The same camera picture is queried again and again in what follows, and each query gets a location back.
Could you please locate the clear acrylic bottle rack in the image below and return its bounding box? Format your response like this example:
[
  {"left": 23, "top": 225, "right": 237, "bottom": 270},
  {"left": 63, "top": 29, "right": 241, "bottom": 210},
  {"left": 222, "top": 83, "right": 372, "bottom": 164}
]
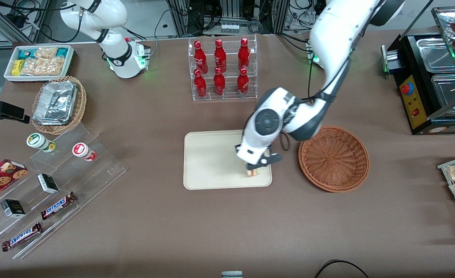
[{"left": 188, "top": 35, "right": 258, "bottom": 102}]

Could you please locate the light wicker basket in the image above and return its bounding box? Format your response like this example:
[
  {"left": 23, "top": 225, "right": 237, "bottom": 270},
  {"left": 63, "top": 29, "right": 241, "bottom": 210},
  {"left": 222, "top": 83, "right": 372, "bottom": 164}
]
[{"left": 31, "top": 76, "right": 87, "bottom": 135}]

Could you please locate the black food warmer machine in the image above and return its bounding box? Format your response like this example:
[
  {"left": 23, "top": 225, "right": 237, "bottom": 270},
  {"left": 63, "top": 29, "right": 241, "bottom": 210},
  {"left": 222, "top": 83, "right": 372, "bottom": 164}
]
[{"left": 381, "top": 6, "right": 455, "bottom": 136}]

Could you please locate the cup with green lid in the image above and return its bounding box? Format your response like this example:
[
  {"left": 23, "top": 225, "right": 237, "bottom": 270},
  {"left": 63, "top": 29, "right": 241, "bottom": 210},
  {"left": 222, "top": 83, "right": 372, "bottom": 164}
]
[{"left": 26, "top": 133, "right": 56, "bottom": 153}]

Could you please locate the clear acrylic stepped display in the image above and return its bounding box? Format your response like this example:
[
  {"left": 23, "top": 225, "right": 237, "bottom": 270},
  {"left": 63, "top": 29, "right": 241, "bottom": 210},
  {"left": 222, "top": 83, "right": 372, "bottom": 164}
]
[{"left": 0, "top": 123, "right": 127, "bottom": 260}]

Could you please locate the red cola bottle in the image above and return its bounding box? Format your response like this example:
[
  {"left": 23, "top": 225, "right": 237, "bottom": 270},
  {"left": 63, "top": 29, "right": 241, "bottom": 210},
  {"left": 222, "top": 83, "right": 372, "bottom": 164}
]
[
  {"left": 194, "top": 40, "right": 208, "bottom": 74},
  {"left": 213, "top": 67, "right": 226, "bottom": 96},
  {"left": 237, "top": 68, "right": 249, "bottom": 94},
  {"left": 193, "top": 69, "right": 207, "bottom": 98},
  {"left": 214, "top": 39, "right": 227, "bottom": 73},
  {"left": 238, "top": 37, "right": 250, "bottom": 71}
]

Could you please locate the clear bag of crackers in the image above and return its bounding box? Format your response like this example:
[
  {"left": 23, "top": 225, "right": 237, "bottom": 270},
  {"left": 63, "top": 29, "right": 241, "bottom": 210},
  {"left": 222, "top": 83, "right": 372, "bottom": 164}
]
[
  {"left": 20, "top": 57, "right": 66, "bottom": 76},
  {"left": 34, "top": 47, "right": 59, "bottom": 59}
]

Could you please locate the aluminium foil container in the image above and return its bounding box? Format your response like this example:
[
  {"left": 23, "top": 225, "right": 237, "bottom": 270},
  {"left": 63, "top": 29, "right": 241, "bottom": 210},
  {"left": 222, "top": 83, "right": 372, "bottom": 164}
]
[{"left": 32, "top": 80, "right": 78, "bottom": 126}]

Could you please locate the cup with red lid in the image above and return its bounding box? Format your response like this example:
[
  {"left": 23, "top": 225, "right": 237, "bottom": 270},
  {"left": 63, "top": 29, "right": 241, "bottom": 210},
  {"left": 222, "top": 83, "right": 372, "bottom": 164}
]
[{"left": 72, "top": 142, "right": 97, "bottom": 162}]

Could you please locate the round brown wicker basket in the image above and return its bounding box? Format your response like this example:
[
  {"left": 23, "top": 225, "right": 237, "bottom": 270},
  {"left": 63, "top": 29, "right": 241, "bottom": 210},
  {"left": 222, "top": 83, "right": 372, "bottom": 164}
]
[{"left": 299, "top": 125, "right": 370, "bottom": 193}]

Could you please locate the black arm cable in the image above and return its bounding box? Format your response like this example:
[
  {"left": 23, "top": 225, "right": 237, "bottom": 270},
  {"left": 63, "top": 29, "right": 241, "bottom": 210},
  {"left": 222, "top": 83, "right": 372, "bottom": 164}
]
[{"left": 306, "top": 58, "right": 328, "bottom": 105}]

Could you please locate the aluminium frame structure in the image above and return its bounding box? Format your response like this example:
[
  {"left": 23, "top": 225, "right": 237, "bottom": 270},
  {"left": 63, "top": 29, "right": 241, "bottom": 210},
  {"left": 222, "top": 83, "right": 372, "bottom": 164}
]
[{"left": 166, "top": 0, "right": 289, "bottom": 37}]

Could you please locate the black clamp device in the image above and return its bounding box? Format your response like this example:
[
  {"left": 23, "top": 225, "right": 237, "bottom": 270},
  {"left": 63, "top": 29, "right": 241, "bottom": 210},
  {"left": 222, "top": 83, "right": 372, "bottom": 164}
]
[{"left": 0, "top": 96, "right": 31, "bottom": 125}]

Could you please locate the white rectangular snack bin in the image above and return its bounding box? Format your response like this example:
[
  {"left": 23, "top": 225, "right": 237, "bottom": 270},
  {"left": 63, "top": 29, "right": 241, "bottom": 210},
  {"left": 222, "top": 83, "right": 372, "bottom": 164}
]
[{"left": 3, "top": 45, "right": 75, "bottom": 82}]

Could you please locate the steel warmer pan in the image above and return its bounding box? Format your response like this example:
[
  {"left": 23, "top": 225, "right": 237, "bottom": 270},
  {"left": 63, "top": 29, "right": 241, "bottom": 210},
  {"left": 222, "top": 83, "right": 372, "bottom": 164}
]
[
  {"left": 431, "top": 73, "right": 455, "bottom": 107},
  {"left": 416, "top": 38, "right": 455, "bottom": 74}
]

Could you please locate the black floor cable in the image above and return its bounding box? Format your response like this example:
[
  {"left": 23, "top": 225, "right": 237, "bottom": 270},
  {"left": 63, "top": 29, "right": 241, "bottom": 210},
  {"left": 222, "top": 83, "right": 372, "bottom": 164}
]
[{"left": 314, "top": 260, "right": 370, "bottom": 278}]

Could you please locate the Snickers chocolate bar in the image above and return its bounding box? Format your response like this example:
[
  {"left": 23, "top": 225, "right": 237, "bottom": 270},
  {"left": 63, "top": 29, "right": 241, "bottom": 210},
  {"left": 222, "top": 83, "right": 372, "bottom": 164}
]
[
  {"left": 2, "top": 222, "right": 43, "bottom": 252},
  {"left": 41, "top": 192, "right": 77, "bottom": 220}
]

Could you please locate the small black box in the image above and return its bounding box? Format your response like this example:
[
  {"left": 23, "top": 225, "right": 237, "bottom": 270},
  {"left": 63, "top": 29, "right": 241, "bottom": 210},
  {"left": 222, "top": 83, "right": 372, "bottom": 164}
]
[
  {"left": 0, "top": 199, "right": 26, "bottom": 219},
  {"left": 37, "top": 173, "right": 59, "bottom": 194}
]

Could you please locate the cream plastic tray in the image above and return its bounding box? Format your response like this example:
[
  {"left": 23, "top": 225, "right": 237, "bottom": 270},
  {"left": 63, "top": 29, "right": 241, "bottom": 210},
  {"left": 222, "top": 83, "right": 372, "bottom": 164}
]
[{"left": 184, "top": 130, "right": 272, "bottom": 190}]

